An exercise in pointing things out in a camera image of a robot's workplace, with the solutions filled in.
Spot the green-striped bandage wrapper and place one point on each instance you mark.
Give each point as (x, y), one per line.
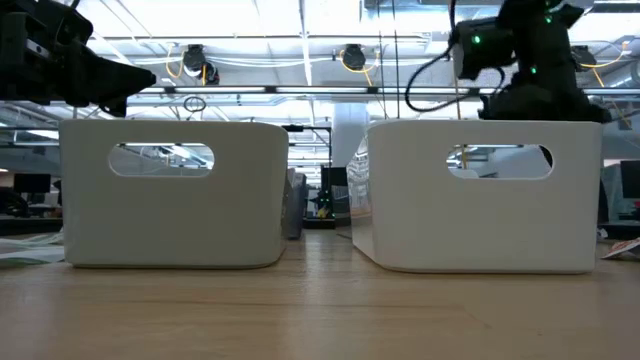
(12, 263)

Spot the white plastic bin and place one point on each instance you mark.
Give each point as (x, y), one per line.
(475, 225)

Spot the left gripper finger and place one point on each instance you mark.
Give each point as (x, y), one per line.
(114, 109)
(110, 80)

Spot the white bandage wrapper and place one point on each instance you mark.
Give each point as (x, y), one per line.
(45, 254)
(30, 239)

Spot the long ceiling light rail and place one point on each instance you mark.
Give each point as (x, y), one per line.
(320, 90)

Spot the black monitor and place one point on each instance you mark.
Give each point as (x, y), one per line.
(632, 180)
(32, 183)

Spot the brown translucent plastic bin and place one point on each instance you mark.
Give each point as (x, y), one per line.
(296, 210)

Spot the white building column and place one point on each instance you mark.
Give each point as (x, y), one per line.
(350, 135)

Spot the red-white ointment packet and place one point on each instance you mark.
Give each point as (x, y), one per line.
(625, 248)

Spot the grey plastic bin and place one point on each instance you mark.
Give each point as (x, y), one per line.
(175, 220)

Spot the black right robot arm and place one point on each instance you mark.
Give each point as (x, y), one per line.
(540, 45)

